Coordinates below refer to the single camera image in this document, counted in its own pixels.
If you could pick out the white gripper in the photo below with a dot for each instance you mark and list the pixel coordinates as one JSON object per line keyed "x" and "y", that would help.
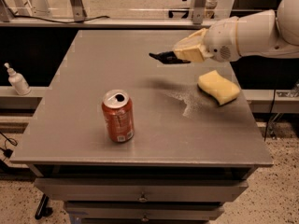
{"x": 220, "y": 41}

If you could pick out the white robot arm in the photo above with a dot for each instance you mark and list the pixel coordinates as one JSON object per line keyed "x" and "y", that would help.
{"x": 270, "y": 34}

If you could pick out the red coke can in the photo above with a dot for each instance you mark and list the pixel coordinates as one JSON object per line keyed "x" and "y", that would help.
{"x": 117, "y": 108}

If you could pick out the yellow sponge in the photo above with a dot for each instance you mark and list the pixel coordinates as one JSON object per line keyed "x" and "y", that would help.
{"x": 222, "y": 89}

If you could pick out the white pump bottle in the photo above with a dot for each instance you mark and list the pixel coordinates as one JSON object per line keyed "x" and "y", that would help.
{"x": 17, "y": 81}

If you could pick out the grey lower drawer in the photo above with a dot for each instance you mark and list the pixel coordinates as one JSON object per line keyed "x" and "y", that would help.
{"x": 144, "y": 211}

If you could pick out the grey drawer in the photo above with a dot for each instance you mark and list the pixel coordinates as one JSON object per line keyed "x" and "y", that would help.
{"x": 144, "y": 211}
{"x": 141, "y": 190}

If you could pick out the grey top drawer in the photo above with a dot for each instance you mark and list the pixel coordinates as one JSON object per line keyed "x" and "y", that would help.
{"x": 141, "y": 190}

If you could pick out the black cabinet leg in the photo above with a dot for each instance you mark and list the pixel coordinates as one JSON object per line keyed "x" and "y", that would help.
{"x": 43, "y": 210}

